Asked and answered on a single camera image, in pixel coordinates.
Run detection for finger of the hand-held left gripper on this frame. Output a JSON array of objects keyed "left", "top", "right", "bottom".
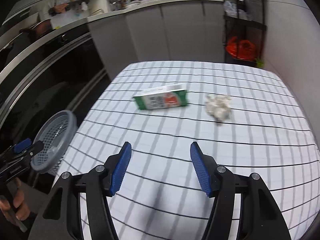
[{"left": 0, "top": 138, "right": 44, "bottom": 168}]

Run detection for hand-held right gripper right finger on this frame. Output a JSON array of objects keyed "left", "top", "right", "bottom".
[{"left": 190, "top": 141, "right": 292, "bottom": 240}]

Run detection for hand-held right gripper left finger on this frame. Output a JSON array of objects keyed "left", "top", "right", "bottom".
[{"left": 27, "top": 141, "right": 132, "bottom": 240}]

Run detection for grey perforated plastic basket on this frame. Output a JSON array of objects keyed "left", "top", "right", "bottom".
[{"left": 30, "top": 110, "right": 78, "bottom": 174}]

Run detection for white tissue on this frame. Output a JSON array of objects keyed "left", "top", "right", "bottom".
[{"left": 205, "top": 93, "right": 233, "bottom": 124}]

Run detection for green wet wipes pack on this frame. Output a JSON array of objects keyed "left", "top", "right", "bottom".
[{"left": 132, "top": 83, "right": 189, "bottom": 111}]

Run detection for person's left hand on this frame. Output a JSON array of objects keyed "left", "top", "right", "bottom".
[{"left": 0, "top": 180, "right": 32, "bottom": 227}]

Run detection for white checked tablecloth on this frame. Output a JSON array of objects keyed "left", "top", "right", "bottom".
[{"left": 60, "top": 60, "right": 320, "bottom": 240}]

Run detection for black integrated stove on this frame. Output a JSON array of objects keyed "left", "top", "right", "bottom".
[{"left": 0, "top": 0, "right": 112, "bottom": 193}]

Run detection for black wok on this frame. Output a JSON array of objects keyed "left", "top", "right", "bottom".
[{"left": 19, "top": 20, "right": 54, "bottom": 37}]

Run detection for orange plastic bag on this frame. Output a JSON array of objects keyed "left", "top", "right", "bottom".
[{"left": 226, "top": 36, "right": 257, "bottom": 60}]

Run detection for white kitchen cabinets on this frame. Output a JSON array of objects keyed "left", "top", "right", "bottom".
[{"left": 87, "top": 0, "right": 225, "bottom": 74}]

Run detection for hanging kitchen utensils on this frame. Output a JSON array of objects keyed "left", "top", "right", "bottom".
[{"left": 49, "top": 0, "right": 89, "bottom": 14}]

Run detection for clear plastic bags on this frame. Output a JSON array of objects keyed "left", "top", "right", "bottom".
[{"left": 223, "top": 1, "right": 251, "bottom": 20}]

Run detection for black metal rack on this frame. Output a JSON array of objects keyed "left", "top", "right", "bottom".
[{"left": 220, "top": 0, "right": 267, "bottom": 67}]

